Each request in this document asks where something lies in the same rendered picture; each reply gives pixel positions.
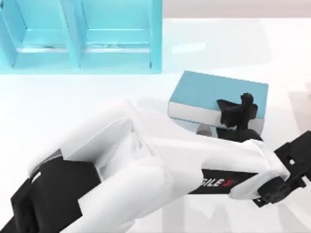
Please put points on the light blue book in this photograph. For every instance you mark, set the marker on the light blue book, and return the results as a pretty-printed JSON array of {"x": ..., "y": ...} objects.
[{"x": 199, "y": 92}]

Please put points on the light blue rack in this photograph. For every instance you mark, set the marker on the light blue rack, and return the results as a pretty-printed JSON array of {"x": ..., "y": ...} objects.
[{"x": 73, "y": 36}]

